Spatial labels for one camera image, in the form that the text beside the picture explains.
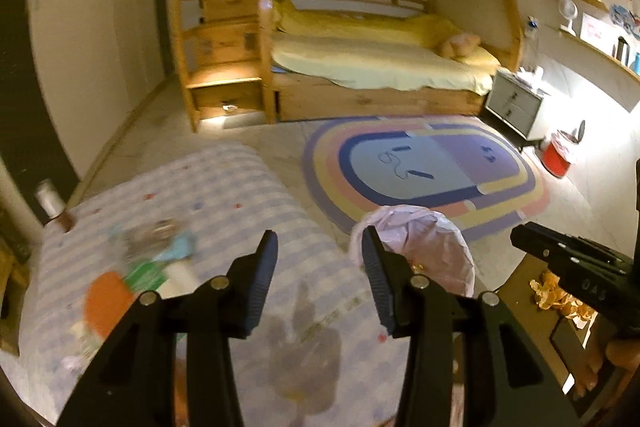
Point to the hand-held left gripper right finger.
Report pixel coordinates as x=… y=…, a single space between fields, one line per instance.
x=375 y=282

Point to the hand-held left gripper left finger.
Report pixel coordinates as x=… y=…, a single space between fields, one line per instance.
x=260 y=287

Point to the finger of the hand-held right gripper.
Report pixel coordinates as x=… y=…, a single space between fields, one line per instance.
x=550 y=244

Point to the orange peels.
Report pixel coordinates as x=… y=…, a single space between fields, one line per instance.
x=555 y=297

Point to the trash bin with pink bag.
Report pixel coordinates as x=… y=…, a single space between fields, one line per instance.
x=420 y=242

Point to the white tube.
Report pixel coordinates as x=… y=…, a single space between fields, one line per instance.
x=185 y=277

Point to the cartoon paper bag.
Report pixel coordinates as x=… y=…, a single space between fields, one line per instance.
x=175 y=247

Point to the green packet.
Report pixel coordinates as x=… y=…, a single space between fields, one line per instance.
x=145 y=274

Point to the orange round object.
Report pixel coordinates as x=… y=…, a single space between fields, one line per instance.
x=107 y=302

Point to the person's right hand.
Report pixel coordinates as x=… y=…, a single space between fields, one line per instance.
x=600 y=367

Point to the cardboard box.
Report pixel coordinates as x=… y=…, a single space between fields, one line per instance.
x=530 y=327

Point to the red bin with bag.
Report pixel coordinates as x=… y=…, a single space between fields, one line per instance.
x=557 y=154

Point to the rainbow oval rug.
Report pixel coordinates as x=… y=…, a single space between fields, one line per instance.
x=425 y=162

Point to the grey nightstand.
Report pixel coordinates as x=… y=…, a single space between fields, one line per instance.
x=515 y=104

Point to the wooden bunk bed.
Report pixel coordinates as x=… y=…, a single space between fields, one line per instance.
x=375 y=99

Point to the blue bottle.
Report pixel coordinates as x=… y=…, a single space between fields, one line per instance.
x=636 y=62

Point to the dark bottle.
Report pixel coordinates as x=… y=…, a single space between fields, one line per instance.
x=621 y=49

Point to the pale yellow bed sheet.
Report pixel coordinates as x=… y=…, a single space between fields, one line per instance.
x=375 y=67

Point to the white framed picture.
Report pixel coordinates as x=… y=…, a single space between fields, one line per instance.
x=595 y=29

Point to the beige plush toy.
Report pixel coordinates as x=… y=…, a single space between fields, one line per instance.
x=457 y=44

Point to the metal can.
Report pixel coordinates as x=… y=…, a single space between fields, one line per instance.
x=50 y=202

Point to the white desk fan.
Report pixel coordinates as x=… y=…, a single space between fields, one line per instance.
x=567 y=14

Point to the wooden staircase with drawers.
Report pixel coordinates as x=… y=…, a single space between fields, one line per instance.
x=225 y=37

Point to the yellow duvet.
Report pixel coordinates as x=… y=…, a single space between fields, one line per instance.
x=360 y=27

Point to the white wardrobe with round holes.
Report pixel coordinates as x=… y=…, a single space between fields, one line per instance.
x=90 y=32

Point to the blue wall decoration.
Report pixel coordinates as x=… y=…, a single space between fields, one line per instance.
x=625 y=14

